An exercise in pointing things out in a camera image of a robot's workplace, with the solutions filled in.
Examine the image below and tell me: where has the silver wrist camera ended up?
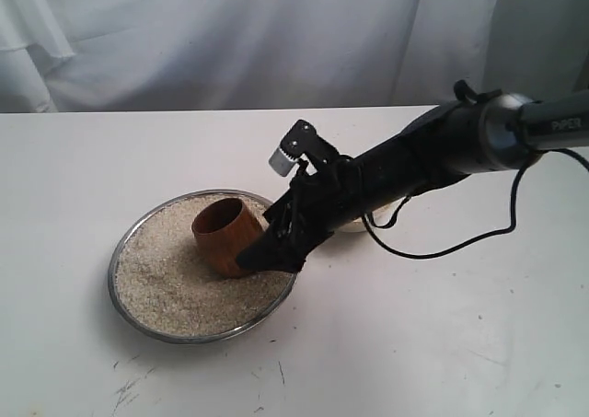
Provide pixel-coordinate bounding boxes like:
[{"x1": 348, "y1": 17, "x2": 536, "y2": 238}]
[{"x1": 268, "y1": 147, "x2": 297, "y2": 177}]

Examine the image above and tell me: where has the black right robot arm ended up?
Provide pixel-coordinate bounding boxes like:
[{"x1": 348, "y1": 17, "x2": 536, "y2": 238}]
[{"x1": 236, "y1": 81, "x2": 588, "y2": 273}]

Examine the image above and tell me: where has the brown wooden cup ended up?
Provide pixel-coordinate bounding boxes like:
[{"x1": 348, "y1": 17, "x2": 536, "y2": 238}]
[{"x1": 191, "y1": 197, "x2": 263, "y2": 279}]

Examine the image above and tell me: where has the large metal rice plate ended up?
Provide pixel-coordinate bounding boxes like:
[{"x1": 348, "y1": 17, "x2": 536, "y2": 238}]
[{"x1": 107, "y1": 190, "x2": 296, "y2": 344}]

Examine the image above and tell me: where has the white backdrop curtain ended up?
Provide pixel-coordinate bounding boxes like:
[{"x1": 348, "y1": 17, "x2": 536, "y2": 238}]
[{"x1": 1, "y1": 0, "x2": 588, "y2": 113}]

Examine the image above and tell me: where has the small cream rice bowl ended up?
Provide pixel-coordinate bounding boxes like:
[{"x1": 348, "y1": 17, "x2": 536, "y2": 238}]
[{"x1": 337, "y1": 203, "x2": 394, "y2": 234}]

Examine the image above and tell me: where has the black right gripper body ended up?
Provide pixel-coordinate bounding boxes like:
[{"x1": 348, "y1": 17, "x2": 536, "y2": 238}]
[{"x1": 261, "y1": 119, "x2": 364, "y2": 252}]

